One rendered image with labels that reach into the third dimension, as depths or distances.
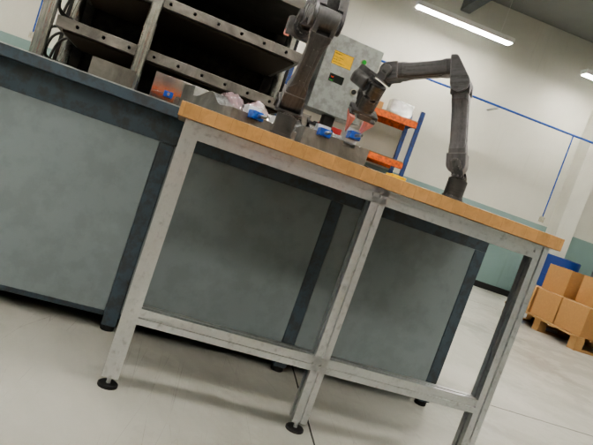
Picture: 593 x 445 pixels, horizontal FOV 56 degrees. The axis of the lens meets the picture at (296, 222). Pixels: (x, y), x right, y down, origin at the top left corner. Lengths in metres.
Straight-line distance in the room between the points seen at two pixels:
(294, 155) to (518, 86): 8.49
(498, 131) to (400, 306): 7.60
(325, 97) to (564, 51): 7.65
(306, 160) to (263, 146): 0.12
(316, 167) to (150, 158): 0.63
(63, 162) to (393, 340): 1.36
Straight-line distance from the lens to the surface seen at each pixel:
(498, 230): 1.79
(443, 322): 2.36
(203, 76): 2.79
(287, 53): 2.87
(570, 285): 6.93
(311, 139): 2.03
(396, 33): 9.26
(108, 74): 2.10
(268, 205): 2.00
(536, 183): 10.01
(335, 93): 2.98
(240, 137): 1.51
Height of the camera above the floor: 0.71
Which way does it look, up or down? 4 degrees down
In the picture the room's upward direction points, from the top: 19 degrees clockwise
